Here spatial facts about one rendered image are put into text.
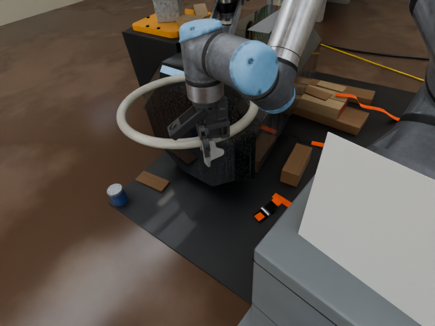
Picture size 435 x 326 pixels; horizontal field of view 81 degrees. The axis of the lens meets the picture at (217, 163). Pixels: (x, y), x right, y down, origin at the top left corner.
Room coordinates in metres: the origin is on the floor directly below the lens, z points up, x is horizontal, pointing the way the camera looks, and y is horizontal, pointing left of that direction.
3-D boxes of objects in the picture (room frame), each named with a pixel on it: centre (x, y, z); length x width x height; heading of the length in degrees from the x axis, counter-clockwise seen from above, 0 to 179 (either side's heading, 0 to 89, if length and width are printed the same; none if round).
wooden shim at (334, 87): (2.12, -1.16, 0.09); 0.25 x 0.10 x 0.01; 46
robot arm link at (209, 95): (0.57, 0.01, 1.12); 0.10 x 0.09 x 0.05; 10
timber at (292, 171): (1.21, -0.56, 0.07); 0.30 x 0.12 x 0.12; 144
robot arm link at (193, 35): (0.57, 0.00, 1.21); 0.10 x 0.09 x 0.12; 38
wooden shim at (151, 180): (1.26, 0.49, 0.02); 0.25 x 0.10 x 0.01; 56
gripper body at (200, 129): (0.56, 0.00, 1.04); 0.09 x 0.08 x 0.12; 100
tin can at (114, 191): (1.12, 0.70, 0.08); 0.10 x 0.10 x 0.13
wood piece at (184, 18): (2.11, 0.07, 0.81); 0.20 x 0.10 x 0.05; 58
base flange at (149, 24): (2.31, 0.23, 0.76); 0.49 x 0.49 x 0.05; 50
